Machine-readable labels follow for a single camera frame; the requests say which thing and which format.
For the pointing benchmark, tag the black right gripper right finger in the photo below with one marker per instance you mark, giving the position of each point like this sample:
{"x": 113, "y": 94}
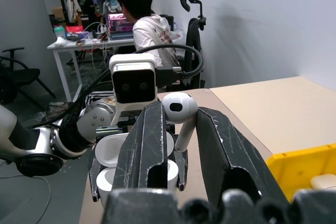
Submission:
{"x": 223, "y": 142}

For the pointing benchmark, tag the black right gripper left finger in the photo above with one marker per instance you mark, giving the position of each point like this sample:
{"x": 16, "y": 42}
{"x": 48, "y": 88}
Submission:
{"x": 141, "y": 142}

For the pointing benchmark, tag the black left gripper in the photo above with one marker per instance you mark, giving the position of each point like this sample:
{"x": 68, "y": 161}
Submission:
{"x": 128, "y": 123}

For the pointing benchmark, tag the white earbud charging case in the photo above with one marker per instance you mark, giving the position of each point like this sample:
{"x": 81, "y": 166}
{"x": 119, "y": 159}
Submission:
{"x": 107, "y": 150}

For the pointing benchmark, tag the white earbud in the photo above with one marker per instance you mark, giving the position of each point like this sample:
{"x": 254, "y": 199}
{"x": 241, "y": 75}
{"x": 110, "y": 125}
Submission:
{"x": 181, "y": 106}

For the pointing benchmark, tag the yellow plastic bin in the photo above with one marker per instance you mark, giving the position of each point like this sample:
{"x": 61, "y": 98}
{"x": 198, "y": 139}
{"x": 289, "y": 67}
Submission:
{"x": 288, "y": 163}

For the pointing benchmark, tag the cream rounded case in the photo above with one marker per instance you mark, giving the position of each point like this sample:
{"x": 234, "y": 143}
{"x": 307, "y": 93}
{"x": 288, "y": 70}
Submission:
{"x": 324, "y": 182}

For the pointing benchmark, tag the black white striped cloth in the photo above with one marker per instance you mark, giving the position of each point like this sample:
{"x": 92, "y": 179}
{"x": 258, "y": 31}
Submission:
{"x": 101, "y": 97}

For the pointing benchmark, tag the black office chair with headrest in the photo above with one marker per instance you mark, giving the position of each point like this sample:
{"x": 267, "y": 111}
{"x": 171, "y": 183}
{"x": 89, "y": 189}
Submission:
{"x": 193, "y": 37}

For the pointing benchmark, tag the seated person in white shirt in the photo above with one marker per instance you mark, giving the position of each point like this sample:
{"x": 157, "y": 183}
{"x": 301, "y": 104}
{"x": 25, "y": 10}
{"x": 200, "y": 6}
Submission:
{"x": 149, "y": 30}

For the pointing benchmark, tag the open laptop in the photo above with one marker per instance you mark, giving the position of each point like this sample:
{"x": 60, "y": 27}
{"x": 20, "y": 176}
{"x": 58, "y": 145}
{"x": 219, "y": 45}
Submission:
{"x": 119, "y": 28}

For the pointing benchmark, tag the white desk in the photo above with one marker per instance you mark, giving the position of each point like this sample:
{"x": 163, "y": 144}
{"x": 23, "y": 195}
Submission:
{"x": 65, "y": 45}

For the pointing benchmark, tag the red flat box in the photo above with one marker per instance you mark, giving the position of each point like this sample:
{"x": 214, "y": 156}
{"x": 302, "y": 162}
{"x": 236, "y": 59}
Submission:
{"x": 74, "y": 29}

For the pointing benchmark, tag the teal cup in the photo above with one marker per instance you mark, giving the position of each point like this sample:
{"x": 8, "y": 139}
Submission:
{"x": 60, "y": 32}

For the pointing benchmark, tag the black armchair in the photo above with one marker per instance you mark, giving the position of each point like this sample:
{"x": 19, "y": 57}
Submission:
{"x": 18, "y": 77}

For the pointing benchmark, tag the white hanging garment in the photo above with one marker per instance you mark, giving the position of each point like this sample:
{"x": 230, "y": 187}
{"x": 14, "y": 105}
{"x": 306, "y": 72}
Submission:
{"x": 72, "y": 7}

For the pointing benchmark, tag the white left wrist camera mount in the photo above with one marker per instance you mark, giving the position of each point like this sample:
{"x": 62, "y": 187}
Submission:
{"x": 131, "y": 61}

